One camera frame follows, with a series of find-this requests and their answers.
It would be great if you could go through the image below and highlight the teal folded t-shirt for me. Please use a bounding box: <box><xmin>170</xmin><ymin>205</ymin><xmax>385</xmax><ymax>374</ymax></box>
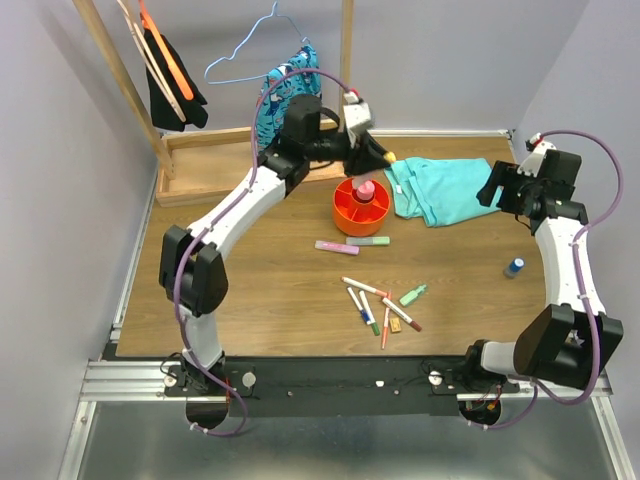
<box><xmin>384</xmin><ymin>157</ymin><xmax>500</xmax><ymax>227</ymax></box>

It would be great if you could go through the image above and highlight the orange pen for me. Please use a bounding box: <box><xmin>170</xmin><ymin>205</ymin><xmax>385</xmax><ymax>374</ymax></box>
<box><xmin>381</xmin><ymin>290</ymin><xmax>392</xmax><ymax>350</ymax></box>

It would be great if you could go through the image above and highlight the yellow pink highlighter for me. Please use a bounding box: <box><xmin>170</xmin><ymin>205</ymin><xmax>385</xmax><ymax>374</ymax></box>
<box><xmin>352</xmin><ymin>152</ymin><xmax>397</xmax><ymax>190</ymax></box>

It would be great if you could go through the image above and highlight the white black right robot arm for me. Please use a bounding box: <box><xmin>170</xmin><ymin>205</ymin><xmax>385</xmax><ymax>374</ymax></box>
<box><xmin>459</xmin><ymin>141</ymin><xmax>623</xmax><ymax>392</ymax></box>

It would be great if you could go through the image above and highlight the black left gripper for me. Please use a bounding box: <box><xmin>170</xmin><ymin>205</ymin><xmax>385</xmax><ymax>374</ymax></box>
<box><xmin>306</xmin><ymin>128</ymin><xmax>392</xmax><ymax>179</ymax></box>

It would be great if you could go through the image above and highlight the blue capped grey bottle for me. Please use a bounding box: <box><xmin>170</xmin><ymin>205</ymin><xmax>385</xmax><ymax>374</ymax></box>
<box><xmin>503</xmin><ymin>257</ymin><xmax>525</xmax><ymax>279</ymax></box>

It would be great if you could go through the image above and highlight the orange plastic hanger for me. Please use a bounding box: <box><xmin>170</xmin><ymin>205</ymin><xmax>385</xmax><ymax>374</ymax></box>
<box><xmin>138</xmin><ymin>0</ymin><xmax>194</xmax><ymax>100</ymax></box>

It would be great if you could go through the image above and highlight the blue patterned hanging shirt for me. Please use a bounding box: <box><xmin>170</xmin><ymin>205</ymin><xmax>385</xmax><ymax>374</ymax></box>
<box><xmin>256</xmin><ymin>44</ymin><xmax>322</xmax><ymax>151</ymax></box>

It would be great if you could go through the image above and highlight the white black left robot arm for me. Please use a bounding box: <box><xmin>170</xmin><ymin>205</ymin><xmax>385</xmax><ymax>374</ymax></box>
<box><xmin>159</xmin><ymin>91</ymin><xmax>390</xmax><ymax>395</ymax></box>

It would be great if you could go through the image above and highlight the white marker maroon cap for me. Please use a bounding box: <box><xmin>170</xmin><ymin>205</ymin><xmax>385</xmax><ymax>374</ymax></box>
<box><xmin>382</xmin><ymin>297</ymin><xmax>422</xmax><ymax>332</ymax></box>

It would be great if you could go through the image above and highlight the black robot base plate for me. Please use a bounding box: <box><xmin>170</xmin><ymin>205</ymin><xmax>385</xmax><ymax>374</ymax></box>
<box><xmin>164</xmin><ymin>354</ymin><xmax>516</xmax><ymax>419</ymax></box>

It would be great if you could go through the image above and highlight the light wooden hanger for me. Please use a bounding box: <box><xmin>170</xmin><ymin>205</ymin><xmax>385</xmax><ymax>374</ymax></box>
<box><xmin>117</xmin><ymin>0</ymin><xmax>186</xmax><ymax>121</ymax></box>

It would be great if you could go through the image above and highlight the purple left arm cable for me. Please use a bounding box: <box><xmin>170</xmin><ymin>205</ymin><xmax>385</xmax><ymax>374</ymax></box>
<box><xmin>172</xmin><ymin>68</ymin><xmax>361</xmax><ymax>438</ymax></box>

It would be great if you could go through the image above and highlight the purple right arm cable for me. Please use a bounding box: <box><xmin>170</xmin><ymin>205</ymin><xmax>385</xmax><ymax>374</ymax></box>
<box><xmin>467</xmin><ymin>130</ymin><xmax>625</xmax><ymax>434</ymax></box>

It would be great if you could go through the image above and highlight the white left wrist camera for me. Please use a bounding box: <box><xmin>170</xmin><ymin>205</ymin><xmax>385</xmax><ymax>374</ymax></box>
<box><xmin>343</xmin><ymin>90</ymin><xmax>374</xmax><ymax>140</ymax></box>

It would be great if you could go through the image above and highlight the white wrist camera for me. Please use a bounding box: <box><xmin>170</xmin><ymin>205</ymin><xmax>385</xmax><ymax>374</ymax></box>
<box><xmin>517</xmin><ymin>133</ymin><xmax>556</xmax><ymax>177</ymax></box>
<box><xmin>343</xmin><ymin>90</ymin><xmax>374</xmax><ymax>140</ymax></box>

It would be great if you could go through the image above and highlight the white marker green cap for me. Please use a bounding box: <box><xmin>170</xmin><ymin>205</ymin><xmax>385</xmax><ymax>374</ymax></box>
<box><xmin>358</xmin><ymin>290</ymin><xmax>380</xmax><ymax>336</ymax></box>

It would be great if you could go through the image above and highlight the black hanging garment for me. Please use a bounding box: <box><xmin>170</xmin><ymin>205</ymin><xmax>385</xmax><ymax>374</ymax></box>
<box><xmin>143</xmin><ymin>28</ymin><xmax>209</xmax><ymax>133</ymax></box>

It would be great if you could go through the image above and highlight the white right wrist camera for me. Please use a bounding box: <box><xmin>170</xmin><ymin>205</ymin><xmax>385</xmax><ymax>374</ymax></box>
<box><xmin>517</xmin><ymin>133</ymin><xmax>556</xmax><ymax>177</ymax></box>

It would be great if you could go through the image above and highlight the white marker red cap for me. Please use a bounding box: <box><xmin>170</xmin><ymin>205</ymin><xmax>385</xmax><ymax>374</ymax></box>
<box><xmin>341</xmin><ymin>276</ymin><xmax>389</xmax><ymax>298</ymax></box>

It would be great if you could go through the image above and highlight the light blue wire hanger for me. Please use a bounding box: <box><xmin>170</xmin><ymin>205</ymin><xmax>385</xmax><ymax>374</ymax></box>
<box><xmin>203</xmin><ymin>1</ymin><xmax>310</xmax><ymax>85</ymax></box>

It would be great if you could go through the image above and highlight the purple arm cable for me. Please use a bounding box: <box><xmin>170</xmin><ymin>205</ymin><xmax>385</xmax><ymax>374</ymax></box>
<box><xmin>467</xmin><ymin>130</ymin><xmax>625</xmax><ymax>434</ymax></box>
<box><xmin>172</xmin><ymin>68</ymin><xmax>361</xmax><ymax>438</ymax></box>

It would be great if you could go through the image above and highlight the orange round divided organizer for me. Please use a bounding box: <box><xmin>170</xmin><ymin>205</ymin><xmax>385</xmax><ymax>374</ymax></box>
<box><xmin>332</xmin><ymin>178</ymin><xmax>391</xmax><ymax>237</ymax></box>

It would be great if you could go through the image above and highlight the wooden clothes rack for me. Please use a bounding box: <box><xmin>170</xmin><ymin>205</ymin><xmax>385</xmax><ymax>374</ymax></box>
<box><xmin>72</xmin><ymin>0</ymin><xmax>357</xmax><ymax>208</ymax></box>

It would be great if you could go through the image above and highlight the green grey highlighter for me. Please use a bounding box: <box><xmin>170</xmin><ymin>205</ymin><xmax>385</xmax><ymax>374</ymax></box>
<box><xmin>346</xmin><ymin>236</ymin><xmax>391</xmax><ymax>247</ymax></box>

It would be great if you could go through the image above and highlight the small green bottle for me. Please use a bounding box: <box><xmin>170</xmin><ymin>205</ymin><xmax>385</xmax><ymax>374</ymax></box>
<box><xmin>399</xmin><ymin>284</ymin><xmax>428</xmax><ymax>307</ymax></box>

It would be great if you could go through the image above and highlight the small tan eraser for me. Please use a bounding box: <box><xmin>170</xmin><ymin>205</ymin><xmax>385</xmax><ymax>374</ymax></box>
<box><xmin>390</xmin><ymin>318</ymin><xmax>402</xmax><ymax>333</ymax></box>

